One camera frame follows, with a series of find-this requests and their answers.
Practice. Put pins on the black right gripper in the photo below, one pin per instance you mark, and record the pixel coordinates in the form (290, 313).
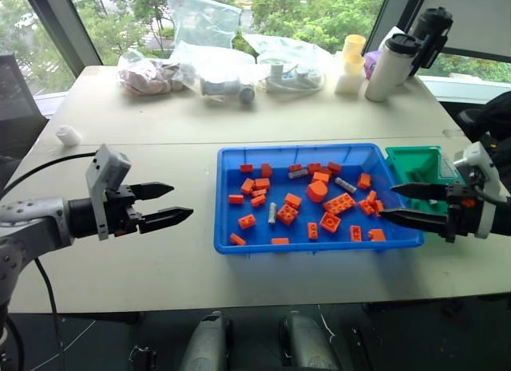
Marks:
(463, 217)

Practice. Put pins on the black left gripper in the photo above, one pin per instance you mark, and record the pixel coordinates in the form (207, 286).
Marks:
(120, 215)

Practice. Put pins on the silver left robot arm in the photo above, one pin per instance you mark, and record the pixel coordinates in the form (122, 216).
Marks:
(32, 219)

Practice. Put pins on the green plastic bin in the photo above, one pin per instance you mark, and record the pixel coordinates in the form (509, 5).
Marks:
(411, 163)

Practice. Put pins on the small orange building block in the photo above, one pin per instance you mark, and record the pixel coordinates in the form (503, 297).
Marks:
(259, 193)
(262, 183)
(371, 196)
(314, 168)
(293, 200)
(379, 206)
(321, 177)
(280, 241)
(247, 186)
(246, 222)
(266, 170)
(365, 207)
(364, 181)
(377, 235)
(295, 168)
(236, 199)
(258, 200)
(312, 231)
(355, 233)
(246, 168)
(237, 239)
(334, 167)

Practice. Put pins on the orange 2x4 toy brick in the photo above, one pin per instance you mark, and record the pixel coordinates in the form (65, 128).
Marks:
(339, 204)

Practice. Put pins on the orange round toy brick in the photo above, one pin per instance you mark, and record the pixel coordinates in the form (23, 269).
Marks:
(317, 191)

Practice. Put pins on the blue plastic tray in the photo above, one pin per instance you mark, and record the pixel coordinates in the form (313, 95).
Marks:
(319, 247)

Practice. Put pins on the small white cap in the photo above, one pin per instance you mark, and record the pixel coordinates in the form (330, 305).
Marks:
(68, 136)

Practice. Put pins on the clear bag with pink items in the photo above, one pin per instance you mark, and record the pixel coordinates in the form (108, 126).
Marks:
(147, 77)

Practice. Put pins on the white tumbler with black lid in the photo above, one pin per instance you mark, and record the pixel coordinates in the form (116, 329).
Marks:
(383, 76)

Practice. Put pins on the clear bag with grey cylinders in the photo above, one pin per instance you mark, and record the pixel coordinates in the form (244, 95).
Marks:
(219, 80)

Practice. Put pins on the grey rounded shape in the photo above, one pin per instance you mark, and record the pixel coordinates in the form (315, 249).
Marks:
(307, 343)
(205, 343)

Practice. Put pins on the pale yellow plastic cup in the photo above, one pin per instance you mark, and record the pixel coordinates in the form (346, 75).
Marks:
(354, 44)
(354, 64)

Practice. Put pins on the black travel mug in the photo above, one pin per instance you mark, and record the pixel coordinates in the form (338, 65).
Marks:
(429, 32)

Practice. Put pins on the dark mesh office chair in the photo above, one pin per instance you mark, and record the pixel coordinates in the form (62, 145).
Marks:
(16, 88)

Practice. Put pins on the clear bag with white parts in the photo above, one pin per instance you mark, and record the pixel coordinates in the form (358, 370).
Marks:
(287, 68)

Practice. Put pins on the tall empty clear plastic bag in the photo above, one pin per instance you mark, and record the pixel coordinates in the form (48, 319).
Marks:
(203, 20)

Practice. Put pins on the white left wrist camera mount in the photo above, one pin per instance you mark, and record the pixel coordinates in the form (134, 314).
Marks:
(107, 163)

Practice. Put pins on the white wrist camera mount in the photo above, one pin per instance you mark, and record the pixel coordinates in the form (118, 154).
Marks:
(107, 163)
(479, 153)

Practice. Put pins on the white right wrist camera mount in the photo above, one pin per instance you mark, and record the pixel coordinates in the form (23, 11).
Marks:
(479, 153)

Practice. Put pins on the black window frame pillar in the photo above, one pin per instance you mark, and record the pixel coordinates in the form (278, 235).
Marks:
(64, 24)
(393, 16)

